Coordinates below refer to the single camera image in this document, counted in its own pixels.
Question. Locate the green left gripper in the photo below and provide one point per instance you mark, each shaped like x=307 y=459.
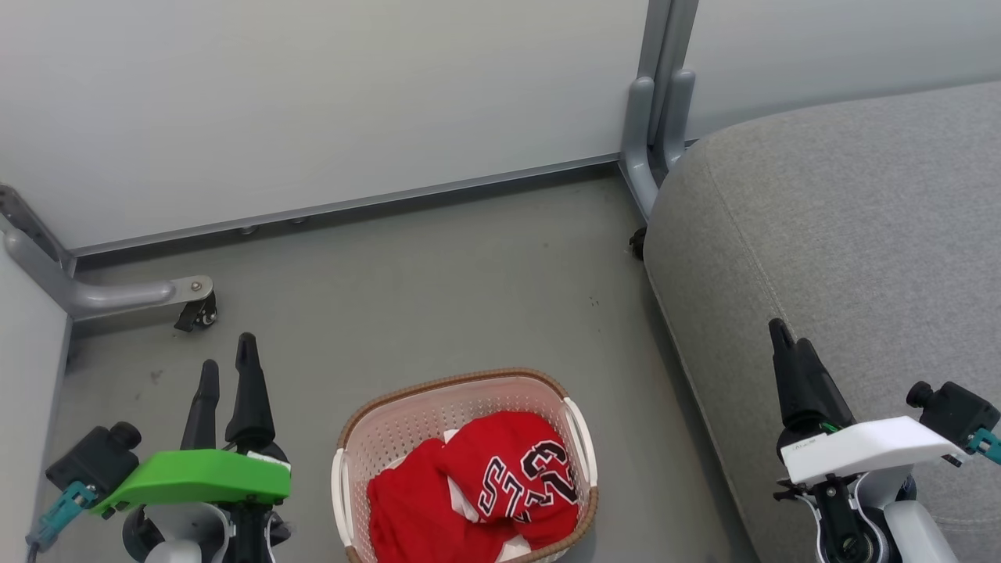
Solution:
x=203 y=477

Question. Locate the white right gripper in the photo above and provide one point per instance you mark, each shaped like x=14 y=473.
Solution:
x=860 y=450

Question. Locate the red garment with white trim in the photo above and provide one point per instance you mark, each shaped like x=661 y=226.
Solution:
x=407 y=508

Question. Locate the red jersey with lettering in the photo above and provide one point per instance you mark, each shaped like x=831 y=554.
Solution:
x=508 y=469

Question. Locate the grey fabric sofa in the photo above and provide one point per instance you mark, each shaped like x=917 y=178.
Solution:
x=860 y=234

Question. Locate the black caster wheel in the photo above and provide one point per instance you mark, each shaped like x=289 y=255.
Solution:
x=202 y=313
x=638 y=244

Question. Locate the white laundry basket brown rim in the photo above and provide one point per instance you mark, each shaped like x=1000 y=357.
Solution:
x=391 y=438

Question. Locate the grey partition foot with plate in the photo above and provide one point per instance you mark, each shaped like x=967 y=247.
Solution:
x=94 y=295

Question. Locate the grey partition upright foot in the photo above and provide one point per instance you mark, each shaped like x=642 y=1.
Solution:
x=649 y=133

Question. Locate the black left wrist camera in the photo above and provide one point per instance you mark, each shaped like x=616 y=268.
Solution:
x=94 y=461

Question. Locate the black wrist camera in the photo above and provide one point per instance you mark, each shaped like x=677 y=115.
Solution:
x=958 y=410
x=94 y=461

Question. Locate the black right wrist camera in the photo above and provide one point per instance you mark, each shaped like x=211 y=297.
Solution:
x=958 y=410

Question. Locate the grey partition bottom rail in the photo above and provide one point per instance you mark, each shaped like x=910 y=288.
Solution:
x=352 y=205

